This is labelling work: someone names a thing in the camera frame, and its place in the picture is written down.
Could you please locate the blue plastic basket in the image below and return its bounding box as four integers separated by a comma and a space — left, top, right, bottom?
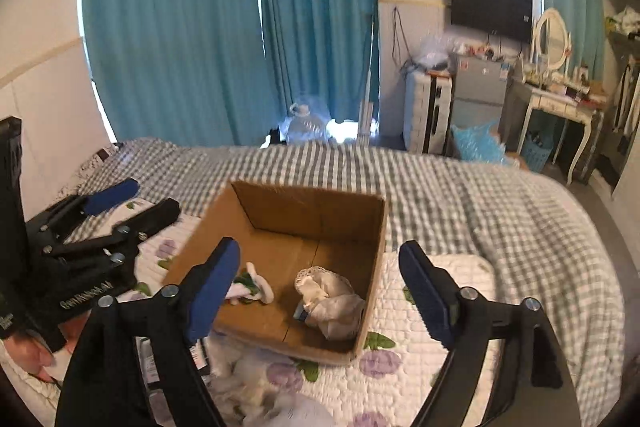
519, 134, 555, 174

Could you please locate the white sock with green print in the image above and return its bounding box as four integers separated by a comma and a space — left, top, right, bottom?
225, 262, 275, 307

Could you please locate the black wall cable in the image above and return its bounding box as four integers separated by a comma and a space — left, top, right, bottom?
392, 6, 409, 68

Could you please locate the clear water jug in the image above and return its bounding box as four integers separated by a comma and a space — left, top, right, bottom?
277, 102, 331, 144

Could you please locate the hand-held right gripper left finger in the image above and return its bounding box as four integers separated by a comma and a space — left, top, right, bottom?
54, 237, 242, 427

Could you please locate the brown cardboard box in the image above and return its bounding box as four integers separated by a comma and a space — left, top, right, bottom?
162, 179, 390, 367

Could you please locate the black wall television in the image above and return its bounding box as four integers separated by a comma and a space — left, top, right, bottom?
450, 0, 534, 44

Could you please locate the white dressing table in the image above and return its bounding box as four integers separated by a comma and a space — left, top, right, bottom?
514, 74, 609, 187

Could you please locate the open clothes rack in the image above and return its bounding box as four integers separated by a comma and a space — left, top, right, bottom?
595, 0, 640, 198

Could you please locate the white oval vanity mirror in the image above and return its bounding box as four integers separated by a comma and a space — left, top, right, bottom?
530, 7, 571, 74

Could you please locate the white cloth pile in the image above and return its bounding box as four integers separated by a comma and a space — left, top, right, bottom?
207, 336, 337, 427

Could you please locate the white storage cabinet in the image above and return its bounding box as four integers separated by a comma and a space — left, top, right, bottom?
403, 70, 454, 154

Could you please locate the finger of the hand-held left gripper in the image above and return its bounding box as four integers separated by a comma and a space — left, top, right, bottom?
44, 198, 181, 259
26, 178, 140, 244

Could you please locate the cosmetics clutter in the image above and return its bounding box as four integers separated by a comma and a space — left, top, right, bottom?
519, 61, 609, 104

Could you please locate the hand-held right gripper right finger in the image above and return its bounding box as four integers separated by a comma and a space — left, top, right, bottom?
398, 240, 583, 427

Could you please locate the grey mini fridge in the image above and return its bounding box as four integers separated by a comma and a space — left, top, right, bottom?
449, 52, 511, 156

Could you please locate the cream lace cloth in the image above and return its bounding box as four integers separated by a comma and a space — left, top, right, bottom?
294, 266, 367, 341

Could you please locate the person's left hand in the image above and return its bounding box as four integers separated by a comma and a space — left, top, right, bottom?
0, 314, 89, 389

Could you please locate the clear plastic bag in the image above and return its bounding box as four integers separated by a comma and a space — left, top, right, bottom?
413, 34, 459, 70

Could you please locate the bed with checked sheet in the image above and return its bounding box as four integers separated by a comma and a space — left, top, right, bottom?
50, 137, 627, 427

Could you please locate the wide teal curtain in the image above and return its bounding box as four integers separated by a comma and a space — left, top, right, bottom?
80, 0, 279, 147

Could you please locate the white quilted floral blanket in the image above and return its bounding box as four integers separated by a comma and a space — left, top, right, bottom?
0, 201, 501, 427

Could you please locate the white pole stand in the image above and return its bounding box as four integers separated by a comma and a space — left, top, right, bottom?
357, 12, 379, 140

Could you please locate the blue plastic bag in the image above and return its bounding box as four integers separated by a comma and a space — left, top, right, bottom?
449, 119, 519, 166

